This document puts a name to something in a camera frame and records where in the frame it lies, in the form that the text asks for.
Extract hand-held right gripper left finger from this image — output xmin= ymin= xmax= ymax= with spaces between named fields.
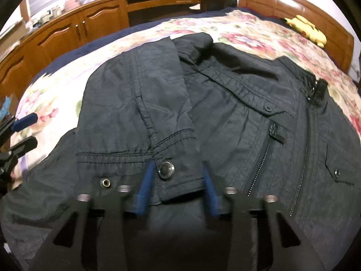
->
xmin=28 ymin=159 xmax=158 ymax=271

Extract floral blanket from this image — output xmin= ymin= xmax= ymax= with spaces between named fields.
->
xmin=11 ymin=10 xmax=361 ymax=192

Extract dark grey shorts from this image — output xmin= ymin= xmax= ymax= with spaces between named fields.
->
xmin=0 ymin=32 xmax=361 ymax=271

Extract wooden bed headboard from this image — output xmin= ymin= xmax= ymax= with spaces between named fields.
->
xmin=238 ymin=0 xmax=355 ymax=72

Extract wooden desk cabinet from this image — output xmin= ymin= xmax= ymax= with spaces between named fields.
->
xmin=0 ymin=0 xmax=202 ymax=96

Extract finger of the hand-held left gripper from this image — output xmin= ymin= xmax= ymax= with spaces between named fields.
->
xmin=8 ymin=135 xmax=39 ymax=161
xmin=0 ymin=113 xmax=38 ymax=136

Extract yellow plush toy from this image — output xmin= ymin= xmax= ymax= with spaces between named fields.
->
xmin=283 ymin=15 xmax=328 ymax=48

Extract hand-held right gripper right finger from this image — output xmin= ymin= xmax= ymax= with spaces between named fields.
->
xmin=201 ymin=164 xmax=326 ymax=271

